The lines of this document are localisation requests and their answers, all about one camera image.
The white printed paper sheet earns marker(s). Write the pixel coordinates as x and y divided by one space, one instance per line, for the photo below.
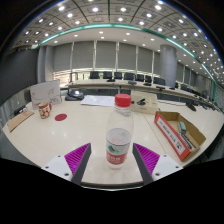
98 100

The black office chairs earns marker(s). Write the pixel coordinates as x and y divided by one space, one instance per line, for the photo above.
118 75

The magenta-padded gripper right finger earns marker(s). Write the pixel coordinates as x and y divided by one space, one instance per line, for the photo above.
146 158

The clear red-capped water bottle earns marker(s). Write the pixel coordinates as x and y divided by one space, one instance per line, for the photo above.
119 140

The red flowered mug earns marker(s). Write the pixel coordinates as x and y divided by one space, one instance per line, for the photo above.
44 110

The black laptop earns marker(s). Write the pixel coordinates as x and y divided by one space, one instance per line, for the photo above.
74 96

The open red cardboard box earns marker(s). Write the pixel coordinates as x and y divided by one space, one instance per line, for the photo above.
173 133

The flat round red coaster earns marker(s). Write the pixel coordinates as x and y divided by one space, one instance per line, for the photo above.
61 117

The round ceiling lights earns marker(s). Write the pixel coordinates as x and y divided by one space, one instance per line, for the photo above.
95 9

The black power adapter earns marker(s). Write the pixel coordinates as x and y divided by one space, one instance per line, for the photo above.
19 110

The white copy paper carton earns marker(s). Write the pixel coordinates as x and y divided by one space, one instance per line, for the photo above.
45 93

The long curved conference desk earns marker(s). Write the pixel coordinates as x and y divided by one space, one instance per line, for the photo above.
100 84

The brown paper envelope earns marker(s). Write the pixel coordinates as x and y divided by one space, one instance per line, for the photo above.
20 120

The small white cardboard box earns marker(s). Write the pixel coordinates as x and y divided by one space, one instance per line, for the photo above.
146 105

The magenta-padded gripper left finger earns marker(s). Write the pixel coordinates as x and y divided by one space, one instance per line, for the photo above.
77 158

